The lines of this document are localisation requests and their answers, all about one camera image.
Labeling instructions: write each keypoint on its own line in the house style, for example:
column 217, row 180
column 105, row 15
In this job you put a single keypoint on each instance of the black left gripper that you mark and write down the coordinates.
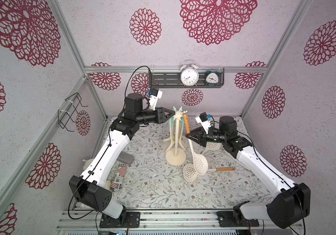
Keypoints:
column 159, row 115

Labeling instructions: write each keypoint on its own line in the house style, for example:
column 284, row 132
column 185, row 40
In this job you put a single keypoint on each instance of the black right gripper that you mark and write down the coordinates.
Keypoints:
column 203, row 137

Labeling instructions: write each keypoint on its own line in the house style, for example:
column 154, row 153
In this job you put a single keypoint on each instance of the cream skimmer green handle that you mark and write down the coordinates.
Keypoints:
column 171, row 138
column 181, row 135

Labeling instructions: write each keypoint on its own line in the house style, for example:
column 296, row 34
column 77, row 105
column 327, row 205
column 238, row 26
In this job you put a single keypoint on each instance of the lone skimmer orange handle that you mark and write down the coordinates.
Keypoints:
column 199, row 161

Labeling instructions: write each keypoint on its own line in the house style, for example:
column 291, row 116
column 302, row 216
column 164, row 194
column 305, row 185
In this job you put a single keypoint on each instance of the cream skimmer edge-on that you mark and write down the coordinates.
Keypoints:
column 190, row 174

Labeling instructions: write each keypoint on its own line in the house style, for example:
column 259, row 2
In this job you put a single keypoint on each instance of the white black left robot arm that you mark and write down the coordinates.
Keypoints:
column 89, row 188

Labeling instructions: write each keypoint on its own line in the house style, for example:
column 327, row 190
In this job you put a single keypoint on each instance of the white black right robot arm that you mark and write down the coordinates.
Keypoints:
column 291, row 201

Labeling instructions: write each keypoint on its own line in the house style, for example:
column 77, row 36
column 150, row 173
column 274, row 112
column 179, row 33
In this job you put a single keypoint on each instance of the cream utensil rack stand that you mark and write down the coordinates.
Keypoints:
column 176, row 155

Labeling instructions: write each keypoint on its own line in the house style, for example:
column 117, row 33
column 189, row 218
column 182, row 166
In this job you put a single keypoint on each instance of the white alarm clock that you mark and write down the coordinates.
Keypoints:
column 189, row 75

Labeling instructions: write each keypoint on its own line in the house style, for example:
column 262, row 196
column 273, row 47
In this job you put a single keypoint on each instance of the grey oblong case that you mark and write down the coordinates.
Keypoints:
column 125, row 158

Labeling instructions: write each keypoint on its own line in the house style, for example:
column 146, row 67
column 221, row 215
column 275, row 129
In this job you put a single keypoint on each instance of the dark green alarm clock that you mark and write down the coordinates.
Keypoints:
column 212, row 78

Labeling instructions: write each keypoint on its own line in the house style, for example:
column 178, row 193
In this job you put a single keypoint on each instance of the flag pattern packet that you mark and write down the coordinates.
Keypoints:
column 118, row 178

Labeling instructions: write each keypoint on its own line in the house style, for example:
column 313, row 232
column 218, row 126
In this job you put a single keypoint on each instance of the white teddy bear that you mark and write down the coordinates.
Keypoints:
column 87, row 163

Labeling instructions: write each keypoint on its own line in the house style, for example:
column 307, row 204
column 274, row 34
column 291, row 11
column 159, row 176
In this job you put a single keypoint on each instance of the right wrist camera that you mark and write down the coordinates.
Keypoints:
column 203, row 119

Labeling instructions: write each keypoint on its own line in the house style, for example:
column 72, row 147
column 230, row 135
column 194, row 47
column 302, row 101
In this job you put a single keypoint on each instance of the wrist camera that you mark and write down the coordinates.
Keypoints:
column 203, row 119
column 153, row 96

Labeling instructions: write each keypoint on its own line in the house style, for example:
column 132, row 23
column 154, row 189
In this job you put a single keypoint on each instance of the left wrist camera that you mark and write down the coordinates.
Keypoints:
column 153, row 96

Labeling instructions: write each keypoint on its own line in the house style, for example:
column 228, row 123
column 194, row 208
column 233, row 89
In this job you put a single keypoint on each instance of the grey wall shelf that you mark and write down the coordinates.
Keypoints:
column 172, row 80

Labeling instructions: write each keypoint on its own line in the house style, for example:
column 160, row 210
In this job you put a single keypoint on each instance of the black wire wall rack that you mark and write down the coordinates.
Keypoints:
column 64, row 116

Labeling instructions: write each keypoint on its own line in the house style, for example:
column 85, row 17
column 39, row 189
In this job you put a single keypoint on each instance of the metal base rail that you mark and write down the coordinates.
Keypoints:
column 171, row 222

